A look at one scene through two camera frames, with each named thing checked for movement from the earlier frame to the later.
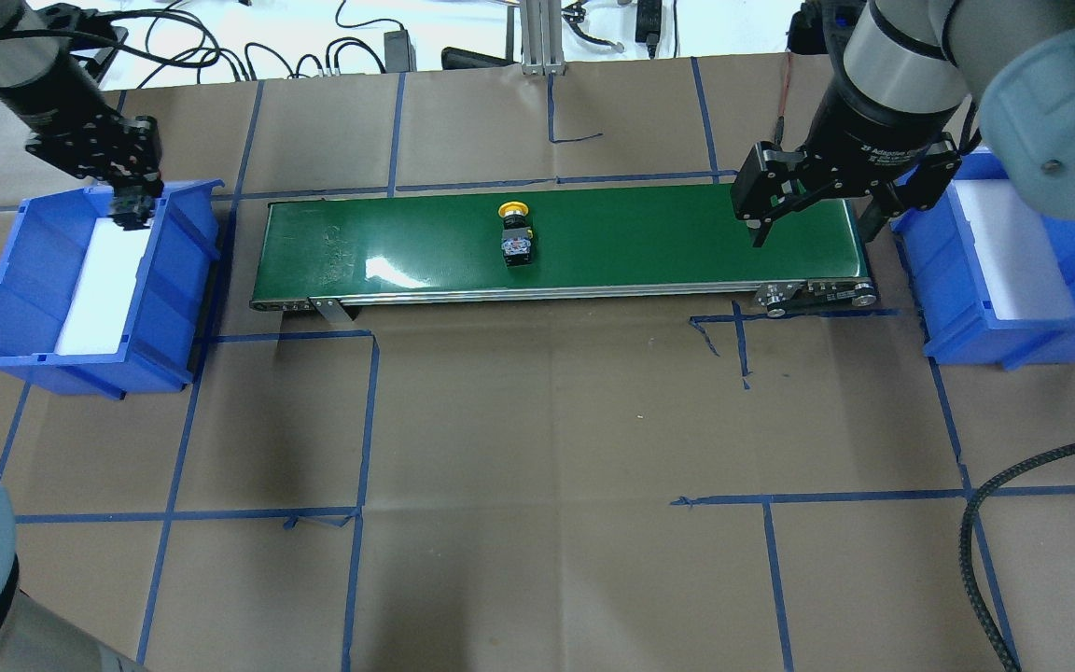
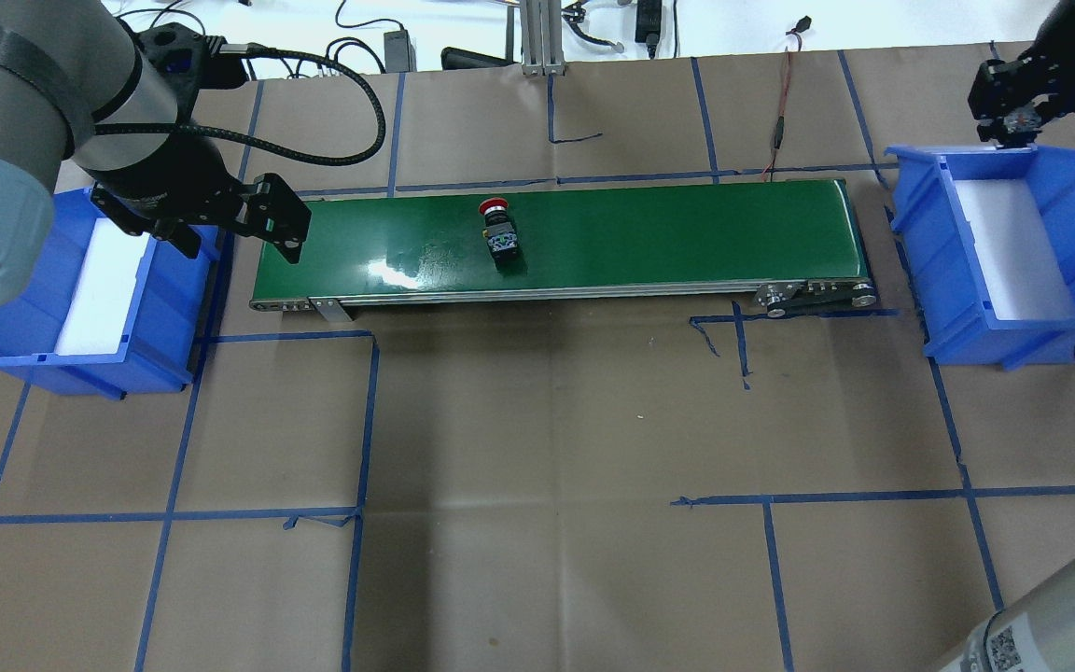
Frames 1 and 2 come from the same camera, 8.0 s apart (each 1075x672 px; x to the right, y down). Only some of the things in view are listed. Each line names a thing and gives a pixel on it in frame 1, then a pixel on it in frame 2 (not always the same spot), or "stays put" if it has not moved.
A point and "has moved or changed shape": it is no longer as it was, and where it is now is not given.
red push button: [132, 208] has moved or changed shape
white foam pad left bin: [102, 298] stays put
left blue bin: [96, 308] stays put
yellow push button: [517, 237] has moved or changed shape
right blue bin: [993, 278] stays put
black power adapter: [399, 53] stays put
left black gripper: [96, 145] → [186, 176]
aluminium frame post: [541, 37] stays put
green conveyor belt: [641, 247] stays put
